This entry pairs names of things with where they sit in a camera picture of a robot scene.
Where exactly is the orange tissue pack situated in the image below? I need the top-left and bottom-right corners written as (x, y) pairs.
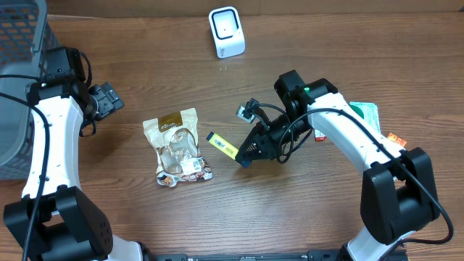
top-left (387, 133), bottom-right (407, 147)

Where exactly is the red chocolate bar wrapper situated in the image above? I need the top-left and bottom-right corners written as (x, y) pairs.
top-left (314, 130), bottom-right (327, 142)

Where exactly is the brown snack bag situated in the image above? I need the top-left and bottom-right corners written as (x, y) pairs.
top-left (142, 108), bottom-right (212, 187)

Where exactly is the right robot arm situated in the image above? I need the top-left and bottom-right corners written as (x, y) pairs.
top-left (234, 70), bottom-right (440, 260)

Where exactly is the green lid jar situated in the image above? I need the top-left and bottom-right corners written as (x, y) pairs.
top-left (350, 105), bottom-right (364, 118)

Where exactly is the yellow highlighter marker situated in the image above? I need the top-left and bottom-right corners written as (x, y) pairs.
top-left (206, 132), bottom-right (251, 168)

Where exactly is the grey plastic mesh basket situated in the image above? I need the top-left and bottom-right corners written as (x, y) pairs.
top-left (1, 0), bottom-right (60, 180)

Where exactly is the white barcode scanner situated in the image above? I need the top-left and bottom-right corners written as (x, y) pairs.
top-left (208, 6), bottom-right (246, 59)

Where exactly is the teal wet wipes pack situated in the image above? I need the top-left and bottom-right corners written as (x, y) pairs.
top-left (349, 101), bottom-right (381, 133)

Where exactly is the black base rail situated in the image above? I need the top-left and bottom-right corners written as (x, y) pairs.
top-left (150, 250), bottom-right (349, 261)

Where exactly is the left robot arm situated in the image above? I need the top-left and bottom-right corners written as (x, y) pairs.
top-left (3, 46), bottom-right (152, 260)

